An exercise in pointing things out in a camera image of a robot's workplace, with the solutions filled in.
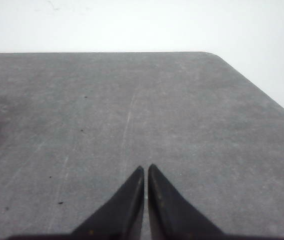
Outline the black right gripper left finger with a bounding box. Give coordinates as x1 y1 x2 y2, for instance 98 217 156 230
71 166 144 240

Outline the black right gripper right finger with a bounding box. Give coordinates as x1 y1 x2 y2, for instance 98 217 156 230
148 163 226 240

